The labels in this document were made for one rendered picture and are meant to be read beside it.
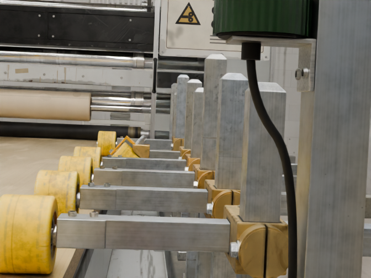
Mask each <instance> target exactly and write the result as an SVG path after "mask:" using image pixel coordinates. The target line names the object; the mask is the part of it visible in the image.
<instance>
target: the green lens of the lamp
mask: <svg viewBox="0 0 371 278"><path fill-rule="evenodd" d="M312 10H313V0H214V15H213V35H214V36H217V37H218V35H217V34H218V33H225V32H237V31H260V32H263V31H264V32H275V33H289V34H298V35H302V36H306V38H307V39H311V32H312Z"/></svg>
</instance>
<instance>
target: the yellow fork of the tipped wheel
mask: <svg viewBox="0 0 371 278"><path fill-rule="evenodd" d="M126 139H127V140H128V141H129V142H130V143H131V144H133V146H132V150H133V151H134V152H135V153H136V154H137V155H138V156H139V157H140V158H150V145H149V144H144V141H145V140H146V139H147V138H146V137H145V136H144V135H142V136H141V137H140V138H139V139H138V140H137V141H136V142H134V141H133V140H132V139H130V138H129V137H128V136H126V137H125V138H124V139H123V140H122V141H121V142H120V143H119V144H118V145H117V147H116V148H115V149H111V150H110V151H109V152H110V154H111V155H112V154H113V153H114V152H115V151H116V150H117V149H118V148H119V147H120V146H121V145H122V143H123V142H124V141H125V140H126Z"/></svg>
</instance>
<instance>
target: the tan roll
mask: <svg viewBox="0 0 371 278"><path fill-rule="evenodd" d="M92 111H103V112H117V113H144V114H150V113H151V105H127V104H101V103H91V93H81V92H56V91H42V90H17V89H0V117H5V118H19V119H46V120H72V121H90V120H91V114H92Z"/></svg>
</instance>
